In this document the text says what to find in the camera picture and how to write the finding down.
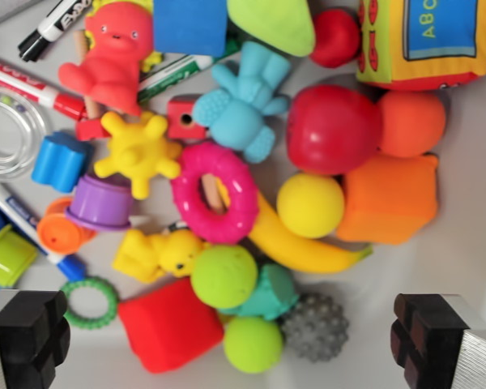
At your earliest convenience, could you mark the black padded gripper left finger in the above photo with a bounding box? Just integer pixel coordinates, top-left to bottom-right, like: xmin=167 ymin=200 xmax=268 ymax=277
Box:
xmin=0 ymin=288 xmax=72 ymax=389

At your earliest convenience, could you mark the black padded gripper right finger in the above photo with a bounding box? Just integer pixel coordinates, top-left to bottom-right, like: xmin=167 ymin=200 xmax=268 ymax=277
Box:
xmin=390 ymin=293 xmax=486 ymax=389

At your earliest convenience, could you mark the grey plastic bin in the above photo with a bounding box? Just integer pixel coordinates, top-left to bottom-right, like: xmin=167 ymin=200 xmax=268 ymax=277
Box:
xmin=0 ymin=0 xmax=486 ymax=389

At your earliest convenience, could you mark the lime green stacking cup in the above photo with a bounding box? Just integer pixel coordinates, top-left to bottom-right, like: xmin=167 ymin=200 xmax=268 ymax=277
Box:
xmin=0 ymin=224 xmax=41 ymax=289

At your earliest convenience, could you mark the orange stacking cup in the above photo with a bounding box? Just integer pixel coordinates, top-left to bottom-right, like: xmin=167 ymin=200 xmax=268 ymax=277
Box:
xmin=36 ymin=196 xmax=99 ymax=256

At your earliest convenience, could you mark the grey spiky ball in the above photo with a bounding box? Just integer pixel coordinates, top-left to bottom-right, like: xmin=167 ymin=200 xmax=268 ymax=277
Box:
xmin=281 ymin=292 xmax=350 ymax=361

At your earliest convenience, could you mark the blue dry erase marker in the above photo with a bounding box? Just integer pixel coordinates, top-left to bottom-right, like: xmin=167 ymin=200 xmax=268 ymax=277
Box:
xmin=0 ymin=182 xmax=87 ymax=281

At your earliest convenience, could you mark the red foam cube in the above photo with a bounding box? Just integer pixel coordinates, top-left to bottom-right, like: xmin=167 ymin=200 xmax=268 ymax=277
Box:
xmin=117 ymin=278 xmax=225 ymax=374

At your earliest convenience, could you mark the orange foam cube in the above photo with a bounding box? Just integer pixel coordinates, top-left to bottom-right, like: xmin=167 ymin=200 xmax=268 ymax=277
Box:
xmin=335 ymin=152 xmax=441 ymax=246

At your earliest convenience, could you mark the yellow rubber dog toy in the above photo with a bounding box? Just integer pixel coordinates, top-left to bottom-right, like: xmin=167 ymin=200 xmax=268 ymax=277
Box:
xmin=112 ymin=228 xmax=211 ymax=284

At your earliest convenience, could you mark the purple stacking cup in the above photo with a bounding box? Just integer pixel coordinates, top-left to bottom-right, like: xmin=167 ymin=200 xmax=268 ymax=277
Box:
xmin=64 ymin=173 xmax=134 ymax=233

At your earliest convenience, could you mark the yellow toy banana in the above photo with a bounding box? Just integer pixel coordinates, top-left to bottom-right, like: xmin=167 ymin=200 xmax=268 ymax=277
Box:
xmin=246 ymin=192 xmax=374 ymax=275

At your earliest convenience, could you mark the teal rubber toy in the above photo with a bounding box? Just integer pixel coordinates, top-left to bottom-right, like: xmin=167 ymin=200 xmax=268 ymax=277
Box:
xmin=217 ymin=263 xmax=301 ymax=322

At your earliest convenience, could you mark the small lime green ball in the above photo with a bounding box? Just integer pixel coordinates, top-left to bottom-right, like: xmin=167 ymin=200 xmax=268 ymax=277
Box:
xmin=222 ymin=315 xmax=285 ymax=374

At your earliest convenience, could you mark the blue flower-shaped block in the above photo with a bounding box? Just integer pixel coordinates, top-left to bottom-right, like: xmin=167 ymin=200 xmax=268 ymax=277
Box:
xmin=31 ymin=130 xmax=95 ymax=195

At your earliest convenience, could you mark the black and white pen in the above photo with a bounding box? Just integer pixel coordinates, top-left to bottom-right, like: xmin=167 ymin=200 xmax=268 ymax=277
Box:
xmin=161 ymin=220 xmax=192 ymax=237

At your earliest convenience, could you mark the large lime green ball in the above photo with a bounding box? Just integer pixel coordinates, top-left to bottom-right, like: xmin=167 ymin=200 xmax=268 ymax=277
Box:
xmin=190 ymin=244 xmax=260 ymax=310

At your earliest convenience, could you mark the wooden bolt with red head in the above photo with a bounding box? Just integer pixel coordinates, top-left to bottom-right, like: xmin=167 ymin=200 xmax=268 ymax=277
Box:
xmin=73 ymin=29 xmax=107 ymax=142

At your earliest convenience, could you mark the orange ball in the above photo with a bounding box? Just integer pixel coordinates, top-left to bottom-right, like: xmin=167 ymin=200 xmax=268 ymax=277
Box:
xmin=375 ymin=90 xmax=447 ymax=158

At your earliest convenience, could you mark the yellow spiky rubber ball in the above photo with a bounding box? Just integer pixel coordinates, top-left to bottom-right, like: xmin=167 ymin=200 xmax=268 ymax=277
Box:
xmin=92 ymin=111 xmax=184 ymax=200

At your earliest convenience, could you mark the red toy apple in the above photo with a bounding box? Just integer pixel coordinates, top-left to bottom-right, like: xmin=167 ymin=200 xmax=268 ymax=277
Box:
xmin=285 ymin=83 xmax=384 ymax=176

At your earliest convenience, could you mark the wooden peg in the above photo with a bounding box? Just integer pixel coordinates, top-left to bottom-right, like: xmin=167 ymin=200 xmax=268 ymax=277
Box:
xmin=201 ymin=173 xmax=231 ymax=215

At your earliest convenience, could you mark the red dry erase marker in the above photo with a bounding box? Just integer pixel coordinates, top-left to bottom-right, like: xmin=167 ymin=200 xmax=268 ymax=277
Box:
xmin=0 ymin=52 xmax=88 ymax=122

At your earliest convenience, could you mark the red wooden block with hole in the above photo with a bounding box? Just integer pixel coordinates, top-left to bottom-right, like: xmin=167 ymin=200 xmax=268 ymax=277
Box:
xmin=166 ymin=95 xmax=210 ymax=142

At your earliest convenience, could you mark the red rubber animal toy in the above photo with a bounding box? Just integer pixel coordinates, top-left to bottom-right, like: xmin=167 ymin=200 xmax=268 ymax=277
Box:
xmin=58 ymin=2 xmax=155 ymax=118

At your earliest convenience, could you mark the multicolour fabric ABC cube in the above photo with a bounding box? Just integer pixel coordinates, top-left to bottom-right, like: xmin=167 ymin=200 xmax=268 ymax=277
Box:
xmin=355 ymin=0 xmax=486 ymax=92

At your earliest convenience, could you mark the light blue rubber animal toy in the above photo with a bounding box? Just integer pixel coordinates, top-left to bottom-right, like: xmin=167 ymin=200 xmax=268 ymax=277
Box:
xmin=192 ymin=40 xmax=292 ymax=165

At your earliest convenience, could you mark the green dry erase marker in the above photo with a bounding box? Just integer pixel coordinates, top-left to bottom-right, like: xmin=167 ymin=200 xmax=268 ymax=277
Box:
xmin=136 ymin=52 xmax=230 ymax=103

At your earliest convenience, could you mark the black dry erase marker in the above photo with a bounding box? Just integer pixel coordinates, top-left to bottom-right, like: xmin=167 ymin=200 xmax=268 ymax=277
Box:
xmin=17 ymin=0 xmax=93 ymax=62

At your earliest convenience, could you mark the small red ball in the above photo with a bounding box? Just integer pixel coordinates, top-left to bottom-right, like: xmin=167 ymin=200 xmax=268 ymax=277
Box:
xmin=309 ymin=8 xmax=362 ymax=69

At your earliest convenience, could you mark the blue foam cube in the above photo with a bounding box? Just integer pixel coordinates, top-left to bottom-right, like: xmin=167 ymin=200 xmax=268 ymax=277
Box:
xmin=152 ymin=0 xmax=228 ymax=57

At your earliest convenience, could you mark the lime green foam shape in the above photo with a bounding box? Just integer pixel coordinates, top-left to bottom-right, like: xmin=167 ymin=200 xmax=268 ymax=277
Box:
xmin=225 ymin=0 xmax=317 ymax=58

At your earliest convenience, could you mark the green textured ring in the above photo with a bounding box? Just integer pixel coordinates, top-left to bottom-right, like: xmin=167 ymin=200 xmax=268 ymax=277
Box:
xmin=59 ymin=276 xmax=120 ymax=331

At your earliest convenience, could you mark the pink plastic ring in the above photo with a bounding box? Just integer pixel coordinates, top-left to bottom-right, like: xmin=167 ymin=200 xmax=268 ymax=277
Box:
xmin=170 ymin=141 xmax=260 ymax=246

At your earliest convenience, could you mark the clear plastic ring rattle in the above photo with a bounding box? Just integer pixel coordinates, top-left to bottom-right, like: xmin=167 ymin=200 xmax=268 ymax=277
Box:
xmin=0 ymin=83 xmax=54 ymax=180

